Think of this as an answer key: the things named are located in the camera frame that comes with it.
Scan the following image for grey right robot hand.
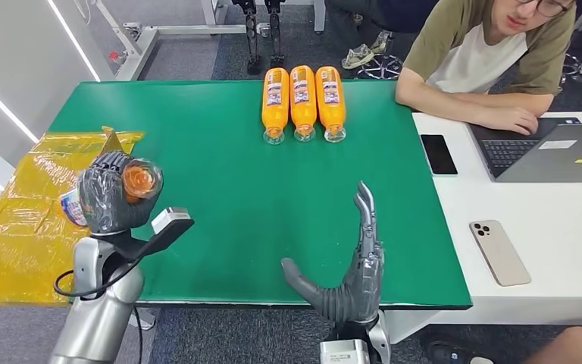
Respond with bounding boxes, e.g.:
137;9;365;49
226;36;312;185
280;181;386;325

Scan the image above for person's right hand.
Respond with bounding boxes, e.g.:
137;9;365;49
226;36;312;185
475;105;540;136

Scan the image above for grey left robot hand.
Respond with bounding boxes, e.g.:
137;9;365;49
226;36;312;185
77;150;164;236

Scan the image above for orange bottle with printed label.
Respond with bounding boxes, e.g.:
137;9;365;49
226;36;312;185
261;67;291;146
314;65;348;145
58;157;164;228
289;64;318;143

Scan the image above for grey laptop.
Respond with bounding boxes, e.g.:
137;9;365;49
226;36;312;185
468;117;582;184

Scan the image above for black smartphone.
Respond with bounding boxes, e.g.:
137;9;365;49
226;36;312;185
419;133;459;177

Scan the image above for chrome chair base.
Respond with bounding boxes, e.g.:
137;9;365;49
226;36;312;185
559;52;582;86
356;53;405;81

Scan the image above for yellow plastic bag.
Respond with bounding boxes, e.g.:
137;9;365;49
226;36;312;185
0;126;146;307

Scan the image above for beige smartphone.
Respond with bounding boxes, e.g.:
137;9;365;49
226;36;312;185
468;219;533;288

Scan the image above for green table mat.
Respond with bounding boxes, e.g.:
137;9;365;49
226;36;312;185
48;80;474;310

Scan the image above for black robot leg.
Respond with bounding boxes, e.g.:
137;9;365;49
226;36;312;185
231;0;264;77
264;0;286;67

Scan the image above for black camera bracket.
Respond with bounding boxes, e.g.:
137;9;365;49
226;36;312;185
102;218;195;263

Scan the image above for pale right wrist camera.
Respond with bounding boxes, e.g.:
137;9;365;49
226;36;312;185
319;339;371;364

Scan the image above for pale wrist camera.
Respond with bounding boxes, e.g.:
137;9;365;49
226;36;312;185
319;339;371;364
151;206;192;236

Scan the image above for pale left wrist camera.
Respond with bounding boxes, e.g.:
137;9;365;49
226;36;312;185
151;206;192;236

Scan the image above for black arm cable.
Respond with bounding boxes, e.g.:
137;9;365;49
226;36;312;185
52;257;145;364

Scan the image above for white metal frame stand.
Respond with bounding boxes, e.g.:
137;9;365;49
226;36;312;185
72;0;327;83

